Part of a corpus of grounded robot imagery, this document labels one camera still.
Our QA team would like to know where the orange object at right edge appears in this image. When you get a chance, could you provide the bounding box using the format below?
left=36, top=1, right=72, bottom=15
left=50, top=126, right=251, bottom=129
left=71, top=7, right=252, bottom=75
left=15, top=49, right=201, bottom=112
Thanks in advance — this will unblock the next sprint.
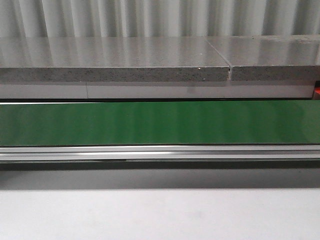
left=312, top=81, right=320, bottom=100

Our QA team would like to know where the grey pleated curtain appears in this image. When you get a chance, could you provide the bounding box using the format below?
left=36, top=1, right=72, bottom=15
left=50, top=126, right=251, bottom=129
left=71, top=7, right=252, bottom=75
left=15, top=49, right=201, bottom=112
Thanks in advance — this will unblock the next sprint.
left=0, top=0, right=320, bottom=37

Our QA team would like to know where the grey speckled stone counter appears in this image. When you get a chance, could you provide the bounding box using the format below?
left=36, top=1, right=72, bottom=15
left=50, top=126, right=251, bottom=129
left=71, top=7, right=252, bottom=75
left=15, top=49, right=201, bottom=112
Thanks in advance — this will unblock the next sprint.
left=0, top=35, right=320, bottom=100

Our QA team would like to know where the aluminium conveyor frame rail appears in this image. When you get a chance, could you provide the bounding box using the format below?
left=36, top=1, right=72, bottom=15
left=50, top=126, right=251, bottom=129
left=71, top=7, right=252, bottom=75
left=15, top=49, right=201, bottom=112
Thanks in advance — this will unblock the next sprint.
left=0, top=144, right=320, bottom=170

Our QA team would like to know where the green conveyor belt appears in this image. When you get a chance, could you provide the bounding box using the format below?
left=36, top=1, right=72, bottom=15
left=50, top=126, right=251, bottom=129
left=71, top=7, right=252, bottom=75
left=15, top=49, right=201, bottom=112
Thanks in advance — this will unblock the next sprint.
left=0, top=100, right=320, bottom=147

